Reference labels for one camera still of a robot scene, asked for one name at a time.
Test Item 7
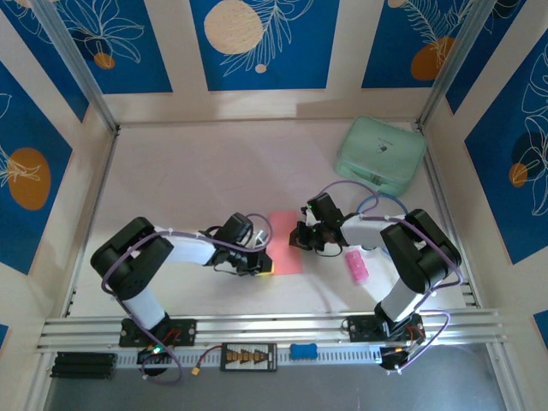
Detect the pink cloth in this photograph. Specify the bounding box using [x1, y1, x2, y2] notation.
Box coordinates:
[268, 209, 304, 275]

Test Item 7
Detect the mint green zip pouch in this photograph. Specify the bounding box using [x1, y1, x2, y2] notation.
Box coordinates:
[333, 115, 429, 197]

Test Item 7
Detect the black power distribution board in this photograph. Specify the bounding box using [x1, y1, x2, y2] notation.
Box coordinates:
[220, 342, 278, 372]

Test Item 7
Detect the blue bone-shaped block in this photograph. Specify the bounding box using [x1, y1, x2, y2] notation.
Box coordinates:
[289, 343, 319, 360]

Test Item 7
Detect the black ribbed block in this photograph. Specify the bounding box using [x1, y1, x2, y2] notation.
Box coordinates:
[50, 351, 117, 380]

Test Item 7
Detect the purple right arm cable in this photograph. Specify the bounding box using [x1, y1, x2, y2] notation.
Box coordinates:
[316, 179, 466, 376]

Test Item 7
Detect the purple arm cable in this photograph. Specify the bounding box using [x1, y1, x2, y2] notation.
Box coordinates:
[100, 212, 275, 386]
[316, 179, 466, 376]

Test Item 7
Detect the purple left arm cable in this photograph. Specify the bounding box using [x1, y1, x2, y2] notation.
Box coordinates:
[100, 212, 275, 386]

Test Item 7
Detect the aluminium mounting rail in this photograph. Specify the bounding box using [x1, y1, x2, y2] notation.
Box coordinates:
[36, 307, 509, 354]

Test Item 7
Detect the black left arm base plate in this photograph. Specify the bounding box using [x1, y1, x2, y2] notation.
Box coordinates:
[118, 319, 198, 348]

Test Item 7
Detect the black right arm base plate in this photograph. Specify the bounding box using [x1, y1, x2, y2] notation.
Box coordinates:
[342, 315, 427, 343]

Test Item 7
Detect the aluminium table side rail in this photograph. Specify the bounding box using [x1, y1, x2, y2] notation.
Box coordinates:
[420, 122, 480, 308]
[61, 126, 121, 320]

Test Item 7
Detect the grey slotted cable duct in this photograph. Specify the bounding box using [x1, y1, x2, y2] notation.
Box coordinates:
[115, 346, 386, 369]

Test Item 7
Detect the wire with yellow connector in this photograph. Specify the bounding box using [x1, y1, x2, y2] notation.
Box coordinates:
[191, 345, 223, 378]

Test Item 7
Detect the black controller board with wires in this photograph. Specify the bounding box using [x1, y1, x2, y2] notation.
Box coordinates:
[136, 340, 175, 366]
[378, 327, 428, 376]

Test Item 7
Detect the grey metal base plate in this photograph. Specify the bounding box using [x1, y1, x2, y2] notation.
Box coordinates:
[42, 366, 509, 411]

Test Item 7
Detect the aluminium frame post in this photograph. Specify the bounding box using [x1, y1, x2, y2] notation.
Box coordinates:
[32, 0, 121, 132]
[417, 0, 504, 125]

